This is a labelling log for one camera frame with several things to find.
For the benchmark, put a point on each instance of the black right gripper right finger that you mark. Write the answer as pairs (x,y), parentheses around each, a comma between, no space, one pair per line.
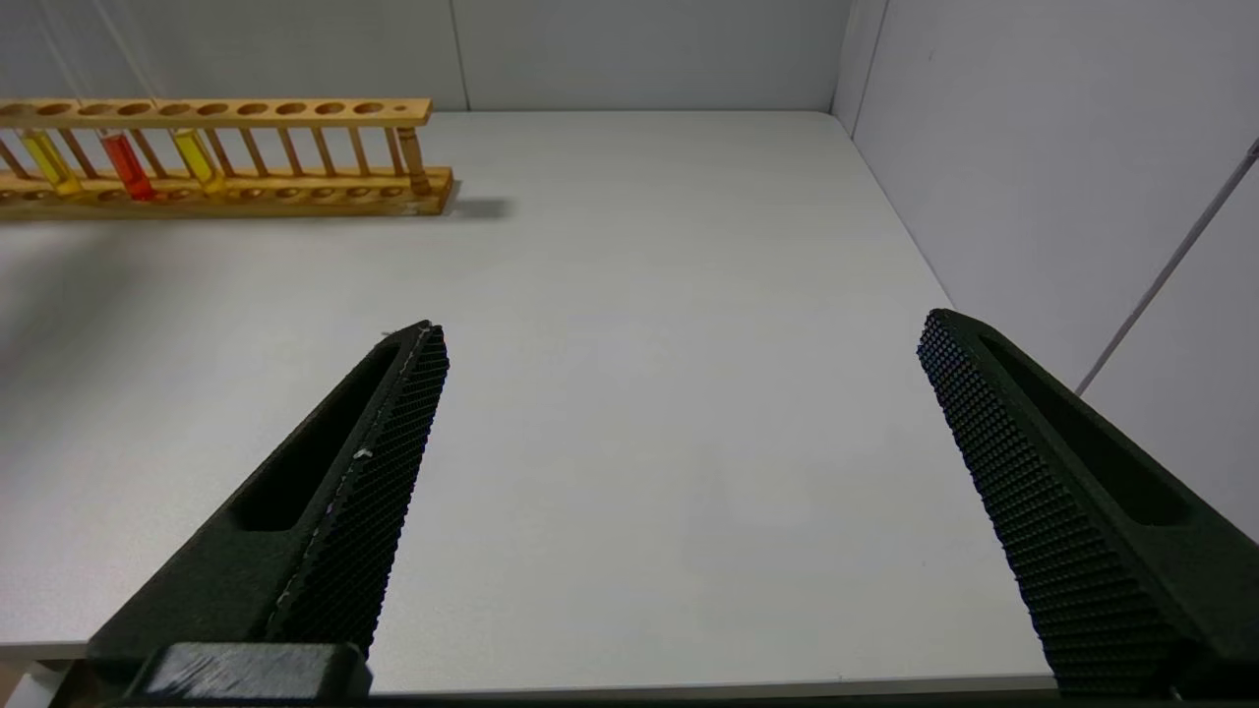
(1072,531)

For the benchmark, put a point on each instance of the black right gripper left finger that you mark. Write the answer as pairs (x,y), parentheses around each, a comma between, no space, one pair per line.
(354,531)

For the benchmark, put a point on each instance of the glass test tube yellow pigment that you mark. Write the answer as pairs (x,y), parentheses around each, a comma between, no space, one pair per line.
(49,162)
(197,157)

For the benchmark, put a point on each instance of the wooden test tube rack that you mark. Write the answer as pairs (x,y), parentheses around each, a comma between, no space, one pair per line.
(295,202)

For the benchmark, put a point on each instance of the glass test tube red pigment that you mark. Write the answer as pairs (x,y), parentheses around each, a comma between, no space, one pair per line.
(128,167)

